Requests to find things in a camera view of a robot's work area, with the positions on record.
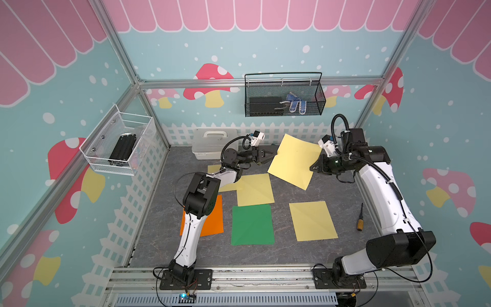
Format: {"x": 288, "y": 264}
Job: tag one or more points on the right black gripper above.
{"x": 321, "y": 167}

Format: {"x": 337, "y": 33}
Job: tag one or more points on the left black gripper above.
{"x": 257, "y": 155}

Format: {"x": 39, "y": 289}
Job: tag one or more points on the yellow paper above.
{"x": 254, "y": 190}
{"x": 312, "y": 221}
{"x": 227, "y": 177}
{"x": 293, "y": 160}

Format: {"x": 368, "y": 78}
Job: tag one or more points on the small green paper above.
{"x": 252, "y": 225}

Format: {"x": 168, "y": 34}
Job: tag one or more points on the orange paper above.
{"x": 214, "y": 222}

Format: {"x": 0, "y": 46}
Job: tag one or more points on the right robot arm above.
{"x": 402, "y": 242}

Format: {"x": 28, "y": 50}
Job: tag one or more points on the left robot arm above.
{"x": 200, "y": 200}

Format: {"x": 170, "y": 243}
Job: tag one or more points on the blue white item in basket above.
{"x": 294, "y": 104}

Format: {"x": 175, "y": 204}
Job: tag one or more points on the white plastic storage box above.
{"x": 207, "y": 143}

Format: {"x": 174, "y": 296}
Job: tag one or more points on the small brown object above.
{"x": 360, "y": 223}

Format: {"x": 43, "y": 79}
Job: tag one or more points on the black box in white basket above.
{"x": 122, "y": 150}

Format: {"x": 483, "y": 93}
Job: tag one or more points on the small green circuit board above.
{"x": 186, "y": 298}

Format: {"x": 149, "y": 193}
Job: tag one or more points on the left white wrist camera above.
{"x": 256, "y": 138}

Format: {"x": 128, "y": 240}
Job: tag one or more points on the black wire wall basket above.
{"x": 283, "y": 94}

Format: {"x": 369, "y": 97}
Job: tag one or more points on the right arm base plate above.
{"x": 324, "y": 279}

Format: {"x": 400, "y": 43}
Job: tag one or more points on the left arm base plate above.
{"x": 201, "y": 279}

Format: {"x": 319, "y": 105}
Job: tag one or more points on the white wire wall basket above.
{"x": 97, "y": 148}

